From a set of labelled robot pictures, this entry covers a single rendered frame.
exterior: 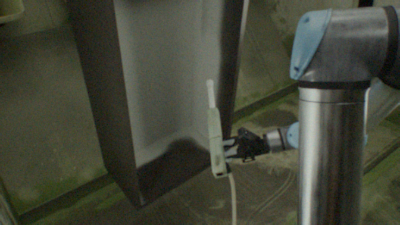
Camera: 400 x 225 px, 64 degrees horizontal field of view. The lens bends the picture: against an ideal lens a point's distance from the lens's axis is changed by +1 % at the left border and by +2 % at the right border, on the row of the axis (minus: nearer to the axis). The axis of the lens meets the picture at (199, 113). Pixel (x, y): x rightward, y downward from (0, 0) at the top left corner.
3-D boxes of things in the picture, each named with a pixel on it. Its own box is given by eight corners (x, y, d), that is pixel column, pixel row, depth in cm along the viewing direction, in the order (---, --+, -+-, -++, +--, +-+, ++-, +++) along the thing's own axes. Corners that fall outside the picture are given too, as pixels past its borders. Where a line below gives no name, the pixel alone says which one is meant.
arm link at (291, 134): (325, 121, 101) (319, 122, 113) (287, 120, 103) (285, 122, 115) (325, 150, 100) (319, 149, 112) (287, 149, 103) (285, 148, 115)
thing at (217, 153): (237, 196, 126) (223, 168, 110) (225, 198, 127) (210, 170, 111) (224, 106, 159) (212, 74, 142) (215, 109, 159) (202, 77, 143)
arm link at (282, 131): (311, 119, 113) (308, 120, 123) (277, 127, 116) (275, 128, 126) (319, 144, 112) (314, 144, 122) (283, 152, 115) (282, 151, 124)
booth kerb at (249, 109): (26, 229, 204) (18, 215, 198) (25, 227, 206) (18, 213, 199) (299, 91, 333) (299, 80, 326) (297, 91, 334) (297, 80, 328)
